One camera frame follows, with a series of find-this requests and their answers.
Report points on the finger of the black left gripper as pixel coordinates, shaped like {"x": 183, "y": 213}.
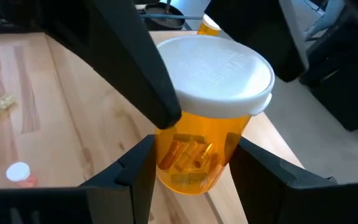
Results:
{"x": 120, "y": 46}
{"x": 253, "y": 31}

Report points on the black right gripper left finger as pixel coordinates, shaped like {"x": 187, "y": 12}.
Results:
{"x": 126, "y": 193}

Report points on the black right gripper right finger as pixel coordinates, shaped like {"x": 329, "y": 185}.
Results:
{"x": 278, "y": 193}

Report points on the large orange medicine bottle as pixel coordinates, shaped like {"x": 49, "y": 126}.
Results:
{"x": 213, "y": 77}
{"x": 208, "y": 27}

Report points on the wooden shelf black metal frame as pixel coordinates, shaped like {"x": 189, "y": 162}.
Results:
{"x": 182, "y": 208}

